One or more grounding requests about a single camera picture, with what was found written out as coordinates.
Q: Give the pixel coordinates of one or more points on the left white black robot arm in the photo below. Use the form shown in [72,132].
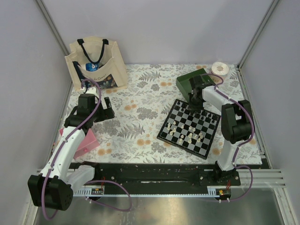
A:
[53,188]

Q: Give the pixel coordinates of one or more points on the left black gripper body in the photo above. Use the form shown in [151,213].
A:
[101,114]

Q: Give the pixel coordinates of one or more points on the toilet paper roll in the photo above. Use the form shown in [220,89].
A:
[219,68]

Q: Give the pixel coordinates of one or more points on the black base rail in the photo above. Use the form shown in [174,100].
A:
[158,179]

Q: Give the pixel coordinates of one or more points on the cream canvas tote bag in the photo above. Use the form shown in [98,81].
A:
[98,59]

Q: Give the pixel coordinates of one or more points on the black white chess board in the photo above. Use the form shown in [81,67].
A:
[181,120]

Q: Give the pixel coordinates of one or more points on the green plastic tray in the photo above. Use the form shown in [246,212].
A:
[183,84]

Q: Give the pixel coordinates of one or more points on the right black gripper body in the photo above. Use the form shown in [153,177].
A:
[195,104]

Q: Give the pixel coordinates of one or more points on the floral table mat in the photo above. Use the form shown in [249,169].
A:
[140,111]

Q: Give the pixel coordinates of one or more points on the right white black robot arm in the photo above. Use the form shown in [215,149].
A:
[237,125]

